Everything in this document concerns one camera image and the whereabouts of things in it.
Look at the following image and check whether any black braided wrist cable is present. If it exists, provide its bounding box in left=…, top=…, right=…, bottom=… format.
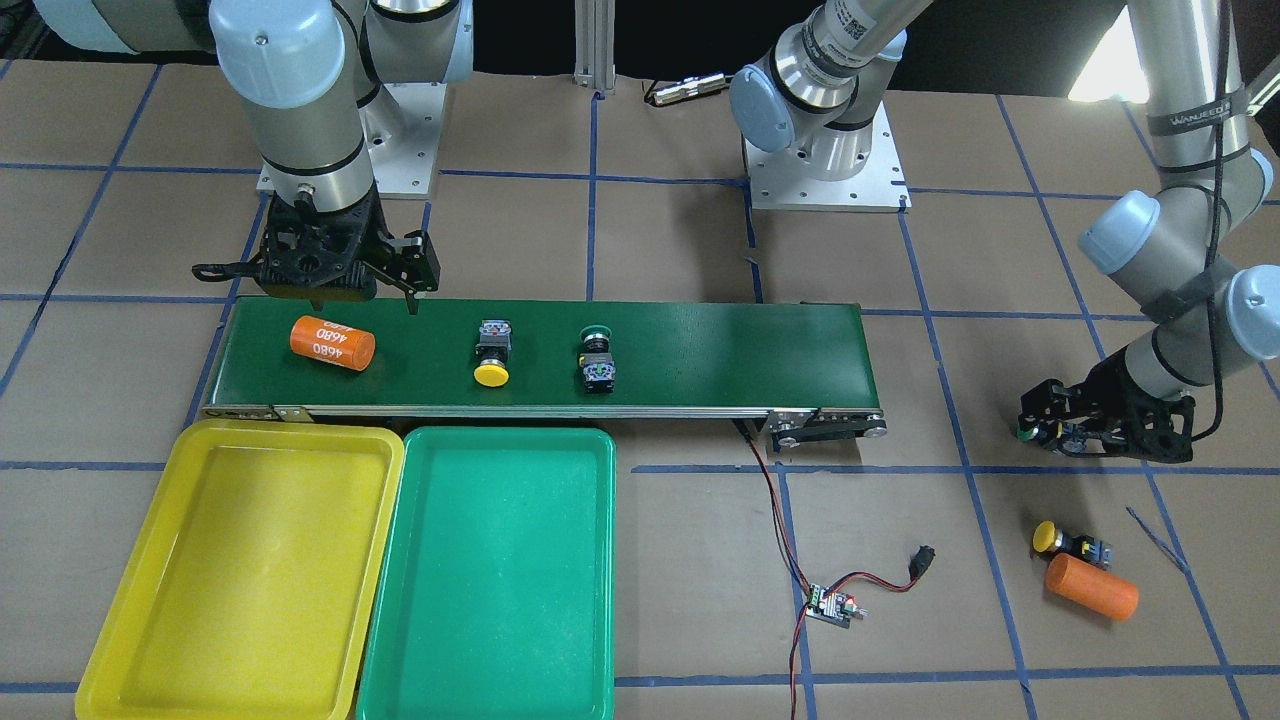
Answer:
left=1185, top=0, right=1245, bottom=441

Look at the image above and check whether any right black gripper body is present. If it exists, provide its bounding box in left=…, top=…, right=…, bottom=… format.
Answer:
left=255, top=188, right=396, bottom=309

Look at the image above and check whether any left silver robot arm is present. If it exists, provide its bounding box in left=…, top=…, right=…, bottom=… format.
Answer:
left=730, top=1, right=1277, bottom=464

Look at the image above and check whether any small motor controller board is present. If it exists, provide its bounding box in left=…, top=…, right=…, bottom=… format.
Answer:
left=804, top=583, right=867, bottom=629

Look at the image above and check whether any yellow push button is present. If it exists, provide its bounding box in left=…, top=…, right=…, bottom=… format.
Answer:
left=474, top=319, right=512, bottom=388
left=1030, top=520, right=1114, bottom=571

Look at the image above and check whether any plain orange cylinder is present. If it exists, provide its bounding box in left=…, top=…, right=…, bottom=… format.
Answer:
left=1044, top=553, right=1140, bottom=623

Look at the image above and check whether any orange cylinder with 4680 print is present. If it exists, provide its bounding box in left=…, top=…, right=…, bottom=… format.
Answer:
left=289, top=315, right=378, bottom=372

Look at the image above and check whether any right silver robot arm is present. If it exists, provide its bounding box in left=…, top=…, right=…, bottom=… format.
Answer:
left=36, top=1, right=474, bottom=313

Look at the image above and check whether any aluminium frame post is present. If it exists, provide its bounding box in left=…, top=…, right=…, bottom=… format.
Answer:
left=573, top=0, right=616, bottom=95

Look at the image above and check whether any yellow plastic tray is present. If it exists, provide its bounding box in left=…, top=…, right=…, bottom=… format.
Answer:
left=76, top=420, right=404, bottom=719

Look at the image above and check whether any green push button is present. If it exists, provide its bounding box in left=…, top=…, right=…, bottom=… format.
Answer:
left=579, top=324, right=616, bottom=395
left=1018, top=416, right=1091, bottom=457

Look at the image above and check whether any green plastic tray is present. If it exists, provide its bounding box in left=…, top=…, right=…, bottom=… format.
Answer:
left=355, top=427, right=614, bottom=719

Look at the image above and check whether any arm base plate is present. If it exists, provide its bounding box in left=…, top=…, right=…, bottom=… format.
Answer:
left=742, top=106, right=911, bottom=213
left=256, top=82, right=445, bottom=201

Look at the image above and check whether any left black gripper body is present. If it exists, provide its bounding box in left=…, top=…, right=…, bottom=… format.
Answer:
left=1068, top=355, right=1196, bottom=464

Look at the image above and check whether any green conveyor belt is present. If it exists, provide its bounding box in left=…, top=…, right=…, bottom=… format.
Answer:
left=201, top=296, right=886, bottom=446

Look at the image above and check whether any red black power wire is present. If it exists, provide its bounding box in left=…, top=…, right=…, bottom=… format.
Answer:
left=735, top=420, right=937, bottom=720

